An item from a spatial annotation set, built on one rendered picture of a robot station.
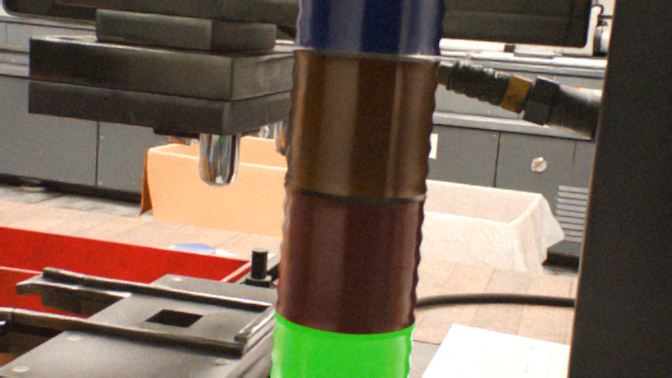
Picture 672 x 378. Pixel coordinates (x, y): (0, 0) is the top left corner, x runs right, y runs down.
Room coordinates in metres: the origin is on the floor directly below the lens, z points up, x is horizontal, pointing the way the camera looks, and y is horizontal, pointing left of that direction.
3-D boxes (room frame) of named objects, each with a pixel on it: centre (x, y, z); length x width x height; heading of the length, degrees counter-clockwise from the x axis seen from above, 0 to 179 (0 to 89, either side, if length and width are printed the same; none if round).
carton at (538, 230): (2.98, -0.37, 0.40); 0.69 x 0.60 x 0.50; 162
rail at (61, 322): (0.52, 0.10, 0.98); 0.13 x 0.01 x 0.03; 76
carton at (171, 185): (3.11, 0.25, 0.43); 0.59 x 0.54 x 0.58; 162
